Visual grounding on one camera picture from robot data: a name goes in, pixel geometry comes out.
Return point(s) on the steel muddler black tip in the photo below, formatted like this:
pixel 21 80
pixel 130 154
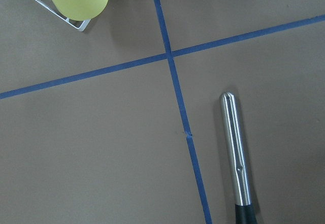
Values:
pixel 244 209

